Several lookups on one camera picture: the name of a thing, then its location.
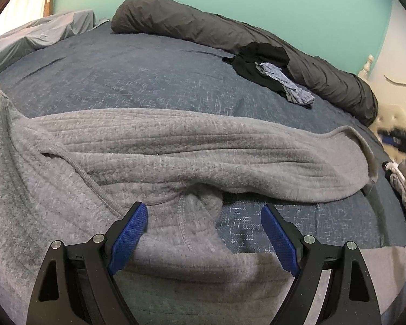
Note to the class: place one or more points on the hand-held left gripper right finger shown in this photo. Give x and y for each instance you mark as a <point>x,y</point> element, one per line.
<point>277,237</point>

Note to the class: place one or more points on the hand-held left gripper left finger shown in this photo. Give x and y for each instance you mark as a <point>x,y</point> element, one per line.
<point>128,233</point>

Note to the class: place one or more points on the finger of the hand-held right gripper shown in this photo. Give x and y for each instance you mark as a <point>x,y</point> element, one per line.
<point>389,137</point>

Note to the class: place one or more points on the grey knit sweater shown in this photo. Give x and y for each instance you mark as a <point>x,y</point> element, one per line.
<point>155,149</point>

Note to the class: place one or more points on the folded white garment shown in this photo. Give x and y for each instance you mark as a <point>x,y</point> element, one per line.
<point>401,182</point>

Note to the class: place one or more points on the blue-grey patterned garment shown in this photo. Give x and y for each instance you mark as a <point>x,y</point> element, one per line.
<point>291,91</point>

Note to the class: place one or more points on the black garment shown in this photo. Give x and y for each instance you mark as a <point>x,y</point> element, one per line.
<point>267,54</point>

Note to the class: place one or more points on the blue patterned bed blanket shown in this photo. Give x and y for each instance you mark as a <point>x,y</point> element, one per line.
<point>121,74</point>

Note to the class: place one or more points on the light grey pillow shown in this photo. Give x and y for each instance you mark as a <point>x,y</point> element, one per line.
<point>37,34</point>

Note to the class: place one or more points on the dark grey rolled duvet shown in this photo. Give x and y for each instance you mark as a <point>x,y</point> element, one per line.
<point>189,20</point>

